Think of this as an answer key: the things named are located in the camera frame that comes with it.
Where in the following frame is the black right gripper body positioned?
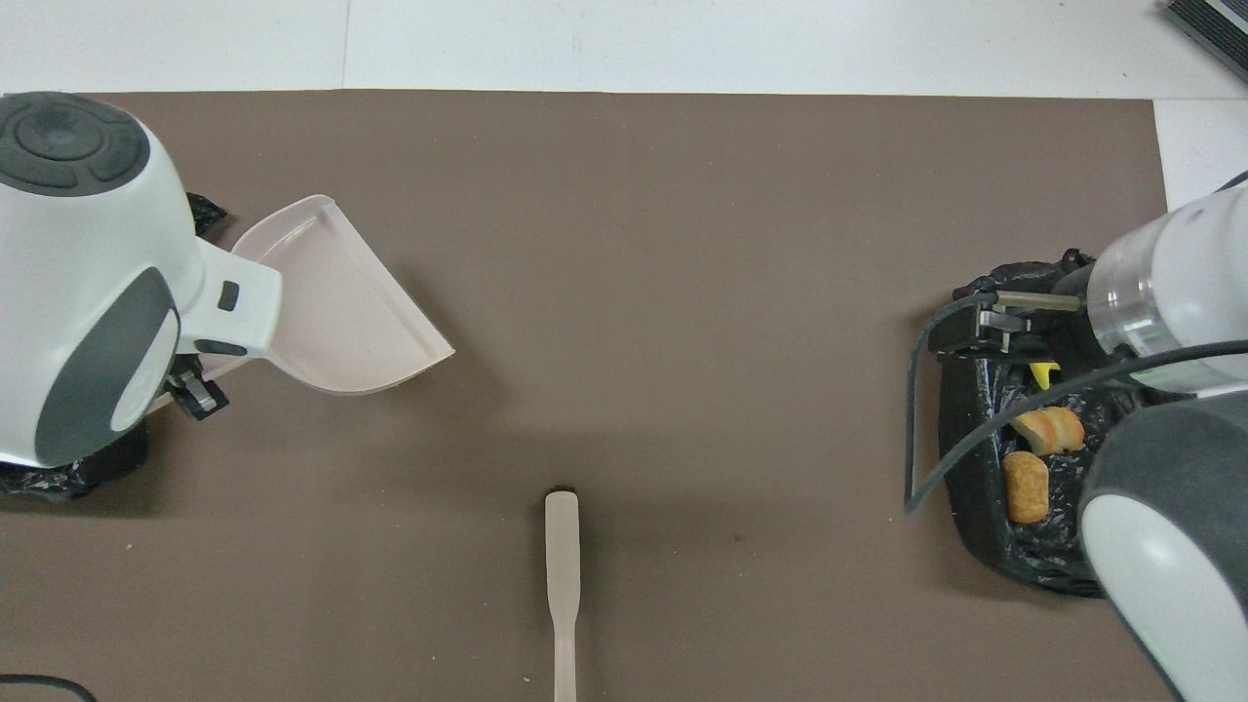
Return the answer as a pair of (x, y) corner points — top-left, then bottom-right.
(1014, 263), (1101, 364)

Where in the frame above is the golden flaky pastry piece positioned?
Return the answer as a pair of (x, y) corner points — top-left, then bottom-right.
(1009, 407), (1086, 456)

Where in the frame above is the brown fried nugget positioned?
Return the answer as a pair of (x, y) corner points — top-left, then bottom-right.
(1002, 450), (1051, 526)

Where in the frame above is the beige plastic dustpan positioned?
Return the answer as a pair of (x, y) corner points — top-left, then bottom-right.
(146, 195), (456, 412)

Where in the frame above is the beige brush with black bristles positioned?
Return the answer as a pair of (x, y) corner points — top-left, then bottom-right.
(545, 485), (582, 702)

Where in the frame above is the black trash bag liner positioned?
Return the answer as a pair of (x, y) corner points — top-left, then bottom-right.
(939, 249), (1137, 598)

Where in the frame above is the black trash bag over pink bin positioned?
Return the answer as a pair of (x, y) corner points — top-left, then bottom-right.
(0, 193), (228, 501)

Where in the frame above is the brown table mat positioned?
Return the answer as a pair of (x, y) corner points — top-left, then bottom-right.
(0, 90), (1181, 702)

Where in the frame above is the dark ribbed panel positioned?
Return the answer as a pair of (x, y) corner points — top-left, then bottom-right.
(1160, 0), (1248, 84)

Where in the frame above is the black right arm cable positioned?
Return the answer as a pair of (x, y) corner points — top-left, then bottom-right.
(904, 292), (1248, 516)

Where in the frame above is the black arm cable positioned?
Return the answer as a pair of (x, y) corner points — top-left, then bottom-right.
(0, 673), (98, 702)
(904, 292), (1248, 516)

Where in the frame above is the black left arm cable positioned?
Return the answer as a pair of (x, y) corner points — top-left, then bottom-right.
(0, 673), (98, 702)

